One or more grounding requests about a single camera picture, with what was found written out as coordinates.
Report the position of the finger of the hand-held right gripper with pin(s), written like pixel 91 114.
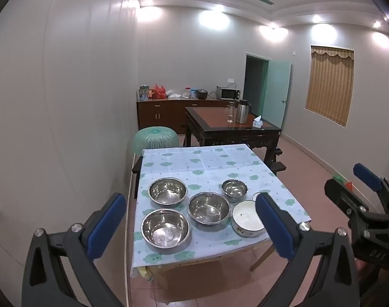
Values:
pixel 367 175
pixel 338 193

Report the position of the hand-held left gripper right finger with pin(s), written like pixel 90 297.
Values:
pixel 274 227

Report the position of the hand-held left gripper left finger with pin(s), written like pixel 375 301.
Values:
pixel 106 227

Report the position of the white enamel bowl with print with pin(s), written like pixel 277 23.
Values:
pixel 244 216

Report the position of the small white bowl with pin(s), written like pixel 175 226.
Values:
pixel 255 196

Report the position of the small steel bowl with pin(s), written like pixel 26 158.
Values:
pixel 234 189

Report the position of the large steel bowl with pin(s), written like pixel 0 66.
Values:
pixel 208 209
pixel 167 192
pixel 165 232

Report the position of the orange green toy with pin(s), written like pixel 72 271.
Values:
pixel 340 180

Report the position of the white pipe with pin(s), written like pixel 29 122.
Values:
pixel 129 230

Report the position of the yellow cloth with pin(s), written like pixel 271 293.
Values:
pixel 143 271

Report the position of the black chair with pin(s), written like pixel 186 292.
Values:
pixel 137 169

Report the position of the cloud print tablecloth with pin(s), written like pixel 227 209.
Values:
pixel 213 166

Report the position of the striped window curtain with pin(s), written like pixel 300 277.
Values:
pixel 330 84

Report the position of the tissue box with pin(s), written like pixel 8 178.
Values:
pixel 257 122

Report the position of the green door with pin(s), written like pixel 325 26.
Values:
pixel 277 92

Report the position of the steel thermos jug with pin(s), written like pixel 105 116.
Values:
pixel 242 112

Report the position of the dark wooden table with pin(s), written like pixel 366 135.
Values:
pixel 213 121

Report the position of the glass bottle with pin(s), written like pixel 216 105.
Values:
pixel 230 112

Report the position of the brown sideboard cabinet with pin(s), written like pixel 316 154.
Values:
pixel 162 112

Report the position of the jar with green lid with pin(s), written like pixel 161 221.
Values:
pixel 144 92

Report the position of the microwave oven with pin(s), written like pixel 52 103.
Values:
pixel 228 93

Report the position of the red plastic bag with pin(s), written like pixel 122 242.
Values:
pixel 159 92

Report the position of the white plastic bag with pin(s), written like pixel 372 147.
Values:
pixel 174 93

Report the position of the black rice cooker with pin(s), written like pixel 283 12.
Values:
pixel 201 94

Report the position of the white container with red lid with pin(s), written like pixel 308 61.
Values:
pixel 188 92

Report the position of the green door frame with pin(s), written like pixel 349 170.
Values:
pixel 256 86

